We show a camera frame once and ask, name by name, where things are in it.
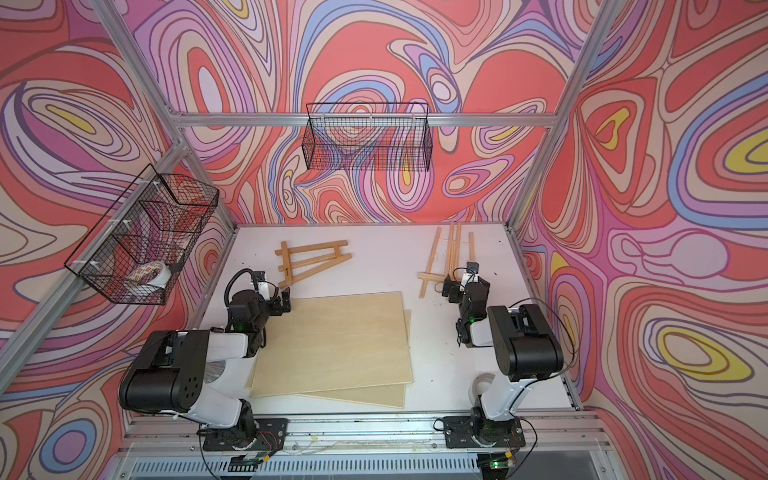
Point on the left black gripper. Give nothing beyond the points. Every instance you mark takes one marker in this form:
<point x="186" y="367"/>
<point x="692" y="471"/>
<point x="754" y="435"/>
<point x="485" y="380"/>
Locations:
<point x="285" y="301"/>

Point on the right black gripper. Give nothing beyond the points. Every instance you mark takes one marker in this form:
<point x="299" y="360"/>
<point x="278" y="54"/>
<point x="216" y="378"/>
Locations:
<point x="447" y="287"/>

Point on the wooden easel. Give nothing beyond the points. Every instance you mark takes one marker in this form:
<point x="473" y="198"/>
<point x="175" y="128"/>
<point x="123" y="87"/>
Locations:
<point x="302" y="262"/>
<point x="452" y="247"/>

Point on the plywood board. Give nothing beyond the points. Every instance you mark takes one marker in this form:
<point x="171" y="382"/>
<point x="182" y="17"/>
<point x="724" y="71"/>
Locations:
<point x="360" y="393"/>
<point x="333" y="345"/>

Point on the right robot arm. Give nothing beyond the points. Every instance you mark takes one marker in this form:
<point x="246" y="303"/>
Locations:
<point x="526" y="351"/>

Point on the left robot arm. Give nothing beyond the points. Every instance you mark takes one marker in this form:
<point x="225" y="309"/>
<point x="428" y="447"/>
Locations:
<point x="167" y="377"/>

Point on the patterned tape roll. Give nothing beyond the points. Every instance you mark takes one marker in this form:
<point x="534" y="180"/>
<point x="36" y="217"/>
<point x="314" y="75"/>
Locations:
<point x="150" y="275"/>

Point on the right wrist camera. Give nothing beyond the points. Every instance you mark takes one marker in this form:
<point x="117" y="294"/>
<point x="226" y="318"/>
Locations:
<point x="470" y="274"/>

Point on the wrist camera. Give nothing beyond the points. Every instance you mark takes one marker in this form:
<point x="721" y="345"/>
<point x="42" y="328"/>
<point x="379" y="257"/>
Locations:
<point x="470" y="274"/>
<point x="261" y="285"/>

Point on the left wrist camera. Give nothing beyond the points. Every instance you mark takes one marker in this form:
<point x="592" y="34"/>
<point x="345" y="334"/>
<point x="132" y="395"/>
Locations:
<point x="261" y="285"/>

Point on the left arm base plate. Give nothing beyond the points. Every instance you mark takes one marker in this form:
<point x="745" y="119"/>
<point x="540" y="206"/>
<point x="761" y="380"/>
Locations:
<point x="267" y="435"/>

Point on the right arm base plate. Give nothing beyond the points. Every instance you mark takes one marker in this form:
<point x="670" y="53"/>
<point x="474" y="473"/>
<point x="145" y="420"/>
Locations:
<point x="465" y="432"/>

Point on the left black wire basket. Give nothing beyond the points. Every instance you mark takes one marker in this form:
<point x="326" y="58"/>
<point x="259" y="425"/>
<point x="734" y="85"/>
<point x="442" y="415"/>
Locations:
<point x="158" y="218"/>

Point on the black wire basket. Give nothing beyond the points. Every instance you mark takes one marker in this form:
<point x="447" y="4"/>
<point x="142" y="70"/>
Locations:
<point x="158" y="218"/>
<point x="368" y="136"/>

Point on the back black wire basket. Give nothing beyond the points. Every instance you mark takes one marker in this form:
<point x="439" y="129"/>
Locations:
<point x="368" y="136"/>

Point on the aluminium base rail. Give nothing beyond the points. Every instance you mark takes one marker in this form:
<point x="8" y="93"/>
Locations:
<point x="546" y="445"/>

